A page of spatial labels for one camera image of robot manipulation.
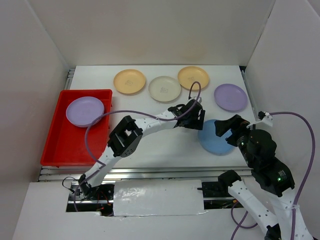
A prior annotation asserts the white foam cover panel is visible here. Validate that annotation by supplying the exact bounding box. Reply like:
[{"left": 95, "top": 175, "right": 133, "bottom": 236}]
[{"left": 113, "top": 180, "right": 205, "bottom": 217}]

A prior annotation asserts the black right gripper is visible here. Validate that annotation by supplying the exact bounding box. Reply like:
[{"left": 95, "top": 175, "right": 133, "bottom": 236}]
[{"left": 213, "top": 112, "right": 256, "bottom": 166}]

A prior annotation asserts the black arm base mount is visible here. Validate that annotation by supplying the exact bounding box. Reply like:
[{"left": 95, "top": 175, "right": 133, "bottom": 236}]
[{"left": 197, "top": 181, "right": 236, "bottom": 202}]

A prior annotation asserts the orange plate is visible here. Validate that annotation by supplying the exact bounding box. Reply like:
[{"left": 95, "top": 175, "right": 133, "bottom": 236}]
[
  {"left": 113, "top": 69, "right": 146, "bottom": 95},
  {"left": 177, "top": 66, "right": 210, "bottom": 90}
]

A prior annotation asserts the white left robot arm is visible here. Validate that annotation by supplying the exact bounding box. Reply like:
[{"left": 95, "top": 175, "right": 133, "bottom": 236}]
[{"left": 78, "top": 97, "right": 205, "bottom": 200}]

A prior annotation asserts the cream bear plate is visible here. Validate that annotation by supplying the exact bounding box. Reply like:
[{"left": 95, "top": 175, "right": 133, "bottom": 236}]
[{"left": 148, "top": 76, "right": 181, "bottom": 103}]

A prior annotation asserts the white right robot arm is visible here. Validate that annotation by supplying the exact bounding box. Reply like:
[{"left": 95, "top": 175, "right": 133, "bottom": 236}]
[{"left": 214, "top": 114, "right": 314, "bottom": 240}]

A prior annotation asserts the aluminium table rail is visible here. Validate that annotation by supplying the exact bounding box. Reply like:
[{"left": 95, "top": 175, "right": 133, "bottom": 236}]
[{"left": 37, "top": 166, "right": 251, "bottom": 182}]

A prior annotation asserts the purple bear plate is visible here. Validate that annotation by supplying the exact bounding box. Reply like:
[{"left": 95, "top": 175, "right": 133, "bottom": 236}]
[
  {"left": 65, "top": 96, "right": 105, "bottom": 128},
  {"left": 213, "top": 83, "right": 248, "bottom": 112}
]

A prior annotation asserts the red plastic bin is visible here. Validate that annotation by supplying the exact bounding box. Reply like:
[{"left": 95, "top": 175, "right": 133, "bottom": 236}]
[{"left": 40, "top": 89, "right": 113, "bottom": 167}]

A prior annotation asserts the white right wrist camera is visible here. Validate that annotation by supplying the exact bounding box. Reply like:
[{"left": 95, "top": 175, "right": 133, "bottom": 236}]
[{"left": 246, "top": 111, "right": 273, "bottom": 130}]

